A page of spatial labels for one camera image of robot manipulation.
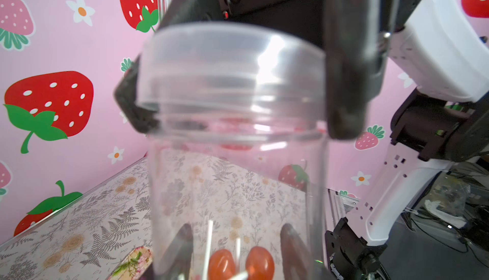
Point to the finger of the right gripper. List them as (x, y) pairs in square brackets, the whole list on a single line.
[(177, 70)]

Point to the clear jar orange candies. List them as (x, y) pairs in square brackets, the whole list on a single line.
[(249, 174)]

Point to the floral rectangular tray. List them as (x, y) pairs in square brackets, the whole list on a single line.
[(134, 265)]

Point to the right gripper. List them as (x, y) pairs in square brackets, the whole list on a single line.
[(355, 36)]

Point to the orange lollipop right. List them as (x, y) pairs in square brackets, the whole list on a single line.
[(259, 265)]

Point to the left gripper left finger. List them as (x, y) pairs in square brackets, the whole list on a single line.
[(174, 261)]

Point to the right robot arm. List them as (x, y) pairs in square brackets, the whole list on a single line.
[(443, 121)]

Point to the orange lollipop left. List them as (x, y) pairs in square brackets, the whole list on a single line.
[(219, 264)]

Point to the orange lollipop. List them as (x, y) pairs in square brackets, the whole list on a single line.
[(219, 264), (259, 265)]

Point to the clear jar lid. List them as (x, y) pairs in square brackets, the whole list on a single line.
[(272, 74)]

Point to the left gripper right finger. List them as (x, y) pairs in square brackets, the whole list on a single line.
[(297, 260)]

